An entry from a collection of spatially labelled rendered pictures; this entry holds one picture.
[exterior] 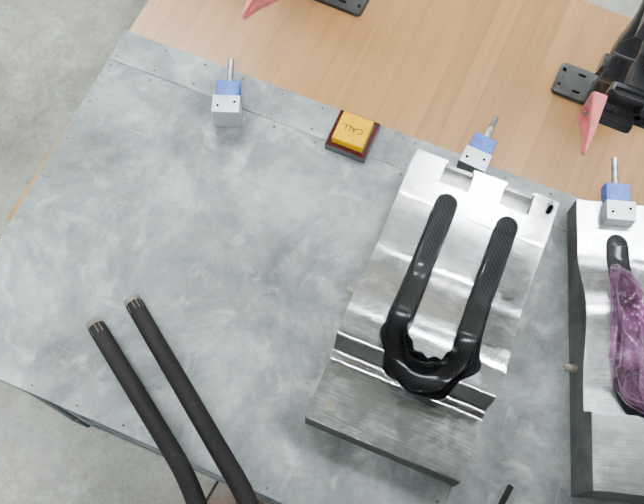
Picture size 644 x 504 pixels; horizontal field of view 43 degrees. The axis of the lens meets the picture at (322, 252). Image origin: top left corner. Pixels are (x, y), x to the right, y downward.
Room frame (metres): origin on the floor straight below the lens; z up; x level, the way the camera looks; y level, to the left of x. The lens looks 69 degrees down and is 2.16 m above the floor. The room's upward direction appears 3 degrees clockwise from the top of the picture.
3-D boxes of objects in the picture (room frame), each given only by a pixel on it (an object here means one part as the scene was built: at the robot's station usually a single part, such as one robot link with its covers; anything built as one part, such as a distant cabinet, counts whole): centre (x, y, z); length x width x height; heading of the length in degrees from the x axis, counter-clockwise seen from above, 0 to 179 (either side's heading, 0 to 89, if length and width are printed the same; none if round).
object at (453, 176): (0.64, -0.23, 0.87); 0.05 x 0.05 x 0.04; 70
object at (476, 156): (0.74, -0.29, 0.83); 0.13 x 0.05 x 0.05; 156
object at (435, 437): (0.41, -0.19, 0.87); 0.50 x 0.26 x 0.14; 160
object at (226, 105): (0.83, 0.19, 0.83); 0.13 x 0.05 x 0.05; 1
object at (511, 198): (0.61, -0.33, 0.87); 0.05 x 0.05 x 0.04; 70
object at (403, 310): (0.42, -0.21, 0.92); 0.35 x 0.16 x 0.09; 160
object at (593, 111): (0.57, -0.37, 1.20); 0.09 x 0.07 x 0.07; 158
